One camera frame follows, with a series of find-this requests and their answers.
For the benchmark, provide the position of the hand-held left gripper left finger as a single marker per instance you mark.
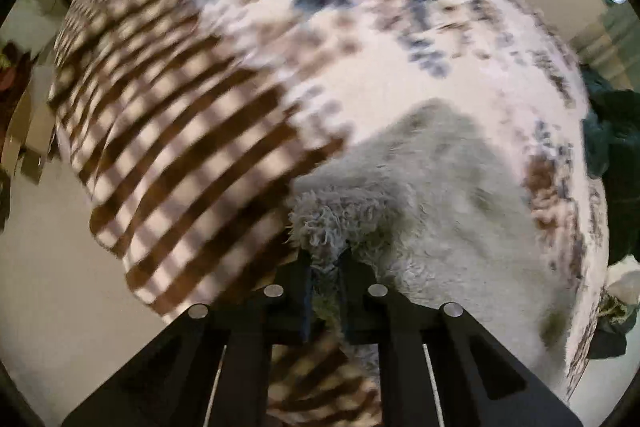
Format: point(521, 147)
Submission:
point(306, 307)

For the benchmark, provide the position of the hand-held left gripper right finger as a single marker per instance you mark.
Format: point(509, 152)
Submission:
point(345, 307)

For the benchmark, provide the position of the grey fluffy towel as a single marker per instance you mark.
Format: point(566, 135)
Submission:
point(430, 192)

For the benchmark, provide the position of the brown striped blanket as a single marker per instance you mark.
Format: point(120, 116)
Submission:
point(175, 132)

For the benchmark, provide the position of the white patterned blanket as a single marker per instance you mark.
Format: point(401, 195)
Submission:
point(400, 67)

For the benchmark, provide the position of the crumpled white and green cloth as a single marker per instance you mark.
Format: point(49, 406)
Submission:
point(616, 312)

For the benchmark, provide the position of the dark green cloth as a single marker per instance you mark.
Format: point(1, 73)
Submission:
point(617, 142)

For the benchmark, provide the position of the reddish brown cloth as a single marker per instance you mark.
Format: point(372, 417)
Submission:
point(12, 77)

